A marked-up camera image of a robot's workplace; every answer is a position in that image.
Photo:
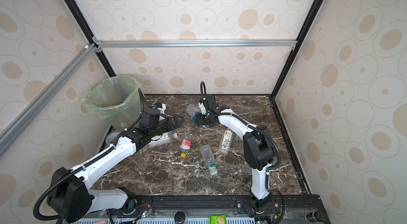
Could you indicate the aluminium frame rail left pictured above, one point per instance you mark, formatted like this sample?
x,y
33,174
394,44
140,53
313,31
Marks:
x,y
20,123

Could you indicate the green snack packet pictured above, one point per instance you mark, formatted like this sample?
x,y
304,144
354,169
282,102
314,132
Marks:
x,y
217,219

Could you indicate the clear bottle green label grey cap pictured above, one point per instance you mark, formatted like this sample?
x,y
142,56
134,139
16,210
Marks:
x,y
226,141

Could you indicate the black round knob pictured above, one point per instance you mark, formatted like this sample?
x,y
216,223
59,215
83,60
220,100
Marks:
x,y
180,218

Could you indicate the green plastic bin liner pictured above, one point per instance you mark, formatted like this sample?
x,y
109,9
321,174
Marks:
x,y
111,97

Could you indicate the clear bottle green neck band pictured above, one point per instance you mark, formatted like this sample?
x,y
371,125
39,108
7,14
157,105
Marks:
x,y
209,160

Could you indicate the aluminium frame rail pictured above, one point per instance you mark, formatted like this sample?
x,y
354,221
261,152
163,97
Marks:
x,y
197,43
20,123

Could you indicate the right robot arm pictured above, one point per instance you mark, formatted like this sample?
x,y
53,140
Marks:
x,y
260,151

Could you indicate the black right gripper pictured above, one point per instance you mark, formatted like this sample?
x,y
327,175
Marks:
x,y
198,119

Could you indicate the clear bottle white cap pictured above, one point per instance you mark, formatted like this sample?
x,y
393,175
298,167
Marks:
x,y
162,139

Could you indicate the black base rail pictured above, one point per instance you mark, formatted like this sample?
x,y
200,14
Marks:
x,y
190,206

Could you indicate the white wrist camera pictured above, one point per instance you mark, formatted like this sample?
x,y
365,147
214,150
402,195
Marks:
x,y
202,107
160,106

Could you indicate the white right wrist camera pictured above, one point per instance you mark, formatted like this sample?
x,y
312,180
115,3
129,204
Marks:
x,y
202,107

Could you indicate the clear bottle red label yellow cap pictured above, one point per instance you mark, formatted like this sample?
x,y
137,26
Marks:
x,y
185,145

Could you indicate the grey mesh waste bin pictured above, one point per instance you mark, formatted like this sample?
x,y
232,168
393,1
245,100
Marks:
x,y
127,112

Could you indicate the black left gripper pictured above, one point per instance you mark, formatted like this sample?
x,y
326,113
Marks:
x,y
171,125

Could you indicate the aluminium frame rail back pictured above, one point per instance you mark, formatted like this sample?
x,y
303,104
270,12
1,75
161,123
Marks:
x,y
197,43

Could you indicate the clear Pocari bottle blue label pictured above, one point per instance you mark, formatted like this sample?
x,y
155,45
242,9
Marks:
x,y
191,110

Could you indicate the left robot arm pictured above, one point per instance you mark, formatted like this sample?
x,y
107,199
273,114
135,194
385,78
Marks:
x,y
81,178

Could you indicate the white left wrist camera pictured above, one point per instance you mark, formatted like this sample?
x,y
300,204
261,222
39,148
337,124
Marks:
x,y
160,106

